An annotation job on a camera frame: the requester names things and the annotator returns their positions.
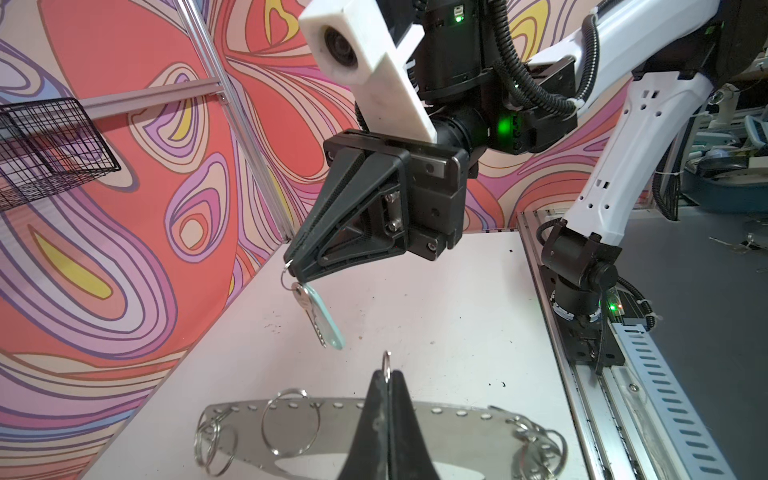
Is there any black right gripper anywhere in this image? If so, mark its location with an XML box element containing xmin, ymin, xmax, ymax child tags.
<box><xmin>283</xmin><ymin>128</ymin><xmax>471</xmax><ymax>282</ymax></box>

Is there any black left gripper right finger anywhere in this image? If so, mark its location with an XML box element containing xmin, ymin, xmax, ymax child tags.
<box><xmin>388</xmin><ymin>370</ymin><xmax>440</xmax><ymax>480</ymax></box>

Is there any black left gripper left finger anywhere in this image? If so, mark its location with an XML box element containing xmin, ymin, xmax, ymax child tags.
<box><xmin>337</xmin><ymin>370</ymin><xmax>389</xmax><ymax>480</ymax></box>

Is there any mint green key tag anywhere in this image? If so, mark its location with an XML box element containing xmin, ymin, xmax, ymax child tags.
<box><xmin>304</xmin><ymin>284</ymin><xmax>346</xmax><ymax>350</ymax></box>

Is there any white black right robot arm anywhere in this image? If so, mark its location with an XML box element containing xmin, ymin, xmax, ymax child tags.
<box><xmin>284</xmin><ymin>1</ymin><xmax>767</xmax><ymax>322</ymax></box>

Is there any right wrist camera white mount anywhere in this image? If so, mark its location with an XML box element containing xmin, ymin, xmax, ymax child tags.
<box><xmin>299</xmin><ymin>0</ymin><xmax>437</xmax><ymax>143</ymax></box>

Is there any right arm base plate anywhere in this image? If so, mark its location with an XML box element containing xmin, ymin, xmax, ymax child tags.
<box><xmin>539</xmin><ymin>266</ymin><xmax>658</xmax><ymax>373</ymax></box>

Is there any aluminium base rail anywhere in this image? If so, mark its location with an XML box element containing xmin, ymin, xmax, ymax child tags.
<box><xmin>518</xmin><ymin>211</ymin><xmax>735</xmax><ymax>479</ymax></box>

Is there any black wire basket back wall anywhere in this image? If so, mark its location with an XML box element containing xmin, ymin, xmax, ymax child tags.
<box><xmin>1</xmin><ymin>97</ymin><xmax>121</xmax><ymax>212</ymax></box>

